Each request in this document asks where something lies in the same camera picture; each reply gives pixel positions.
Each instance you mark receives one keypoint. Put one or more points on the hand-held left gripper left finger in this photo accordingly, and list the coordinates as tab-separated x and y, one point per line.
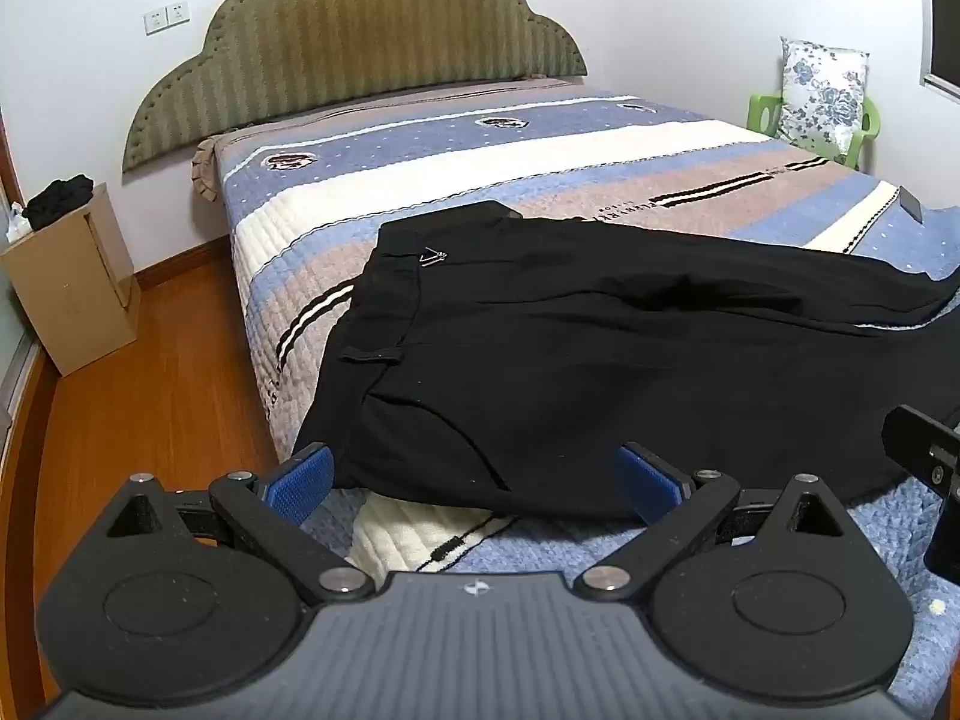
304	481

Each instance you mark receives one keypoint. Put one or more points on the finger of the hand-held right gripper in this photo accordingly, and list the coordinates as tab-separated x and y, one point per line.
921	450

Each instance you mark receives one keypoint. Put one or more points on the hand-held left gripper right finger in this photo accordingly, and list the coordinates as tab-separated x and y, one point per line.
646	484

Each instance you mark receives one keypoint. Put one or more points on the black pants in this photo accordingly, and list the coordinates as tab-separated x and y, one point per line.
600	360

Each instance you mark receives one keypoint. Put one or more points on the dark phone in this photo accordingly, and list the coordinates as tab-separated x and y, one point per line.
913	206

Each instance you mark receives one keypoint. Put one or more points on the wooden baseboard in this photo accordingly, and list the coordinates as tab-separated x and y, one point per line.
184	261

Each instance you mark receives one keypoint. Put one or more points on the cardboard box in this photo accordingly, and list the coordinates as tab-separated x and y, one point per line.
67	292

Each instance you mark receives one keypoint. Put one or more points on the striped quilted bedspread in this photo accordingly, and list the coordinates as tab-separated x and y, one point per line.
525	157

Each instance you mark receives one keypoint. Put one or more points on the floral pillow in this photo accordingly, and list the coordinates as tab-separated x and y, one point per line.
821	97

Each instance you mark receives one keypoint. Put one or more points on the black folded cloth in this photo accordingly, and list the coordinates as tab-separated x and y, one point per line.
58	201

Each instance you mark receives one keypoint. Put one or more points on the green plastic chair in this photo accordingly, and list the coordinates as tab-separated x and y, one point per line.
762	112

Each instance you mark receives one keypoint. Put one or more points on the small white item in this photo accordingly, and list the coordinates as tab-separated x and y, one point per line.
15	219

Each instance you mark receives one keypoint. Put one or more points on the green padded headboard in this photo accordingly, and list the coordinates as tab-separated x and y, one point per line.
360	30

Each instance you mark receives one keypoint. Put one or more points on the dark framed wall panel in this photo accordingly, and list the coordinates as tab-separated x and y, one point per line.
946	15

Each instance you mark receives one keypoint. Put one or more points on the white wall socket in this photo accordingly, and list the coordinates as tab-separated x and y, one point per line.
155	19
179	14

